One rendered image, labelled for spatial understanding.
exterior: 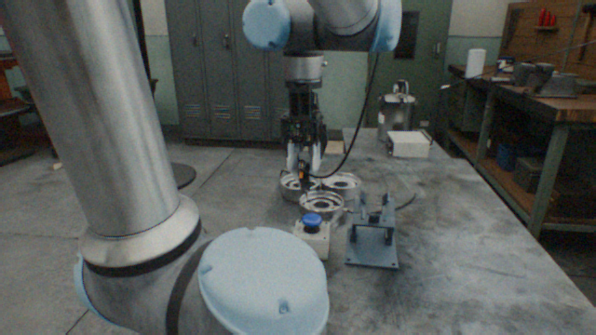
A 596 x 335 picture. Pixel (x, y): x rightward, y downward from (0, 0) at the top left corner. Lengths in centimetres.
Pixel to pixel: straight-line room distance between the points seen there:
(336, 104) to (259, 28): 357
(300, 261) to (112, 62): 23
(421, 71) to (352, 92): 77
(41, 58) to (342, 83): 382
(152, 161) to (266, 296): 15
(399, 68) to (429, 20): 48
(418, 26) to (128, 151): 351
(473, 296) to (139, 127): 59
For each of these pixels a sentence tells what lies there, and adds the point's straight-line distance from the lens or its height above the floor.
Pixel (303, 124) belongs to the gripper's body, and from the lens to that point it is 67.
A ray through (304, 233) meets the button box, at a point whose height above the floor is 84.
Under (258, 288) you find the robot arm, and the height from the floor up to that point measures 103.
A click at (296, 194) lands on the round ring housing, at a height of 83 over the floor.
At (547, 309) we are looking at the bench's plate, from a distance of 74.
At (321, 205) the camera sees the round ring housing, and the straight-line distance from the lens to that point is 89.
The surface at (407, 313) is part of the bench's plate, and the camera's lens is 64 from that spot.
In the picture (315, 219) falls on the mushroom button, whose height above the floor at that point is 87.
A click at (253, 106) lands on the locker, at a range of 371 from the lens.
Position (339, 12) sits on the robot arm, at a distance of 44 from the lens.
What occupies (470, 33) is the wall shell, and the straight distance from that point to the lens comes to 420.
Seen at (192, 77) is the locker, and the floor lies 73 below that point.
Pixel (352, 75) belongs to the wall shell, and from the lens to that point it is 404.
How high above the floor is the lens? 123
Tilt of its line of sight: 22 degrees down
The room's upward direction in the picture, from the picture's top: straight up
